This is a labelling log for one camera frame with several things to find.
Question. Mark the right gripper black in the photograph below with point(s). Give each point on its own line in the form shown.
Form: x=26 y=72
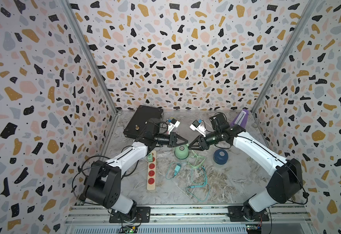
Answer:
x=201 y=142

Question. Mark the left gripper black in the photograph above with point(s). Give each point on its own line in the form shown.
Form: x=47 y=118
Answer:
x=172 y=140

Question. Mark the green USB charger plug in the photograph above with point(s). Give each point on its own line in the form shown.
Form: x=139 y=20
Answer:
x=150 y=158

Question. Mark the beige red power strip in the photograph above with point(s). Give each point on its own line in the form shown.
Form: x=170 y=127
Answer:
x=151 y=180

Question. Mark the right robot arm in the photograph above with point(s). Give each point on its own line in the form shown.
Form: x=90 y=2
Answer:
x=285 y=175

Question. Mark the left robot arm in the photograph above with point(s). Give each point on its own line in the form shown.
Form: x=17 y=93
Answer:
x=103 y=183

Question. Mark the teal USB charger plug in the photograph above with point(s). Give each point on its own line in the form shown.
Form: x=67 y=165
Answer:
x=177 y=169

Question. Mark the black hard case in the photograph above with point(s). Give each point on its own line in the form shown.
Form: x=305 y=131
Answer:
x=137 y=123

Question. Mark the purple metronome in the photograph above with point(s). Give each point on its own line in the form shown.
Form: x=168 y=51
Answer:
x=241 y=119

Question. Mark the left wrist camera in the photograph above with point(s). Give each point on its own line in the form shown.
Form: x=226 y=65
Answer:
x=172 y=123

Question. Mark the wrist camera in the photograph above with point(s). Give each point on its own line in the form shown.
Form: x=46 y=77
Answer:
x=198 y=126
x=172 y=123

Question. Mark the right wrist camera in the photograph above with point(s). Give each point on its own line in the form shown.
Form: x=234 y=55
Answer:
x=198 y=126

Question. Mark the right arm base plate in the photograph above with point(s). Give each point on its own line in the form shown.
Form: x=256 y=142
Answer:
x=240 y=213

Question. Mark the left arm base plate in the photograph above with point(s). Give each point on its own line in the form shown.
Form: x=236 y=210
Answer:
x=139 y=214

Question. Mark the aluminium front rail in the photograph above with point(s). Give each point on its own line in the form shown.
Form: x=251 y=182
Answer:
x=189 y=219

